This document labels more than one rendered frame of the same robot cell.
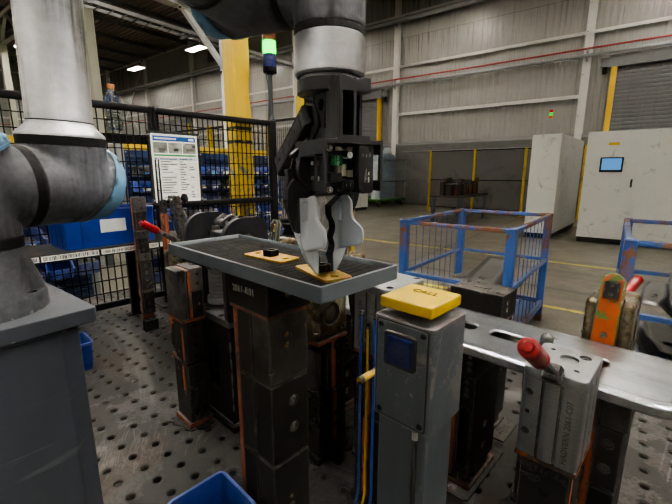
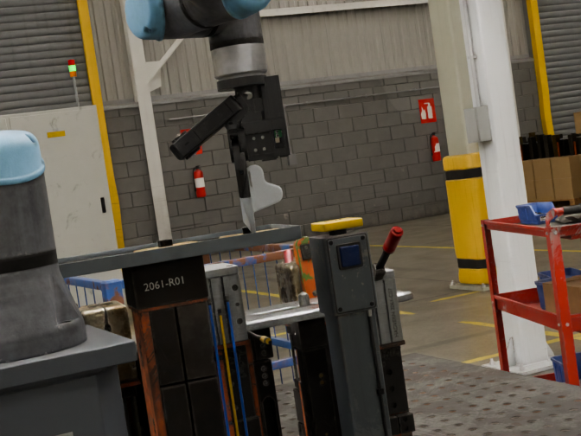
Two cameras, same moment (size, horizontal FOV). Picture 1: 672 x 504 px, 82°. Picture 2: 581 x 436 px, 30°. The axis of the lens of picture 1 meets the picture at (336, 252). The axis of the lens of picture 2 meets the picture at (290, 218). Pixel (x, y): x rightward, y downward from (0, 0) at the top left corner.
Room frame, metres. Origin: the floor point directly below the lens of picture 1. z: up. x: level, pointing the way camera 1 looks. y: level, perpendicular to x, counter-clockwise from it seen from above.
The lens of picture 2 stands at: (-0.32, 1.31, 1.25)
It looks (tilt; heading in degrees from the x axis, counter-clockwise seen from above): 3 degrees down; 299
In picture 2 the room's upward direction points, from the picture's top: 8 degrees counter-clockwise
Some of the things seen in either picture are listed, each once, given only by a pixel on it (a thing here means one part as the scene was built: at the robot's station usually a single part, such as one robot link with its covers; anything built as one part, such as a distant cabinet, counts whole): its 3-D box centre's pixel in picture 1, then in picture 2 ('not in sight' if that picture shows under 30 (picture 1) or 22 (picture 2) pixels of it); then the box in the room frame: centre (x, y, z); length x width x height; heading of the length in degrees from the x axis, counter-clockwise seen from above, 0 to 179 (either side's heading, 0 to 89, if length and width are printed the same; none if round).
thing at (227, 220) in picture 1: (232, 315); not in sight; (0.88, 0.25, 0.94); 0.18 x 0.13 x 0.49; 46
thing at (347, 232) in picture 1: (347, 234); not in sight; (0.45, -0.01, 1.21); 0.06 x 0.03 x 0.09; 30
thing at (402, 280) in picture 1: (385, 392); (226, 397); (0.61, -0.09, 0.90); 0.13 x 0.10 x 0.41; 136
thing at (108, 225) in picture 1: (103, 224); not in sight; (1.40, 0.85, 1.10); 0.30 x 0.17 x 0.13; 142
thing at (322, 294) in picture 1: (267, 258); (160, 251); (0.56, 0.10, 1.16); 0.37 x 0.14 x 0.02; 46
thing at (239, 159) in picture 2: (304, 194); (240, 166); (0.45, 0.04, 1.26); 0.05 x 0.02 x 0.09; 120
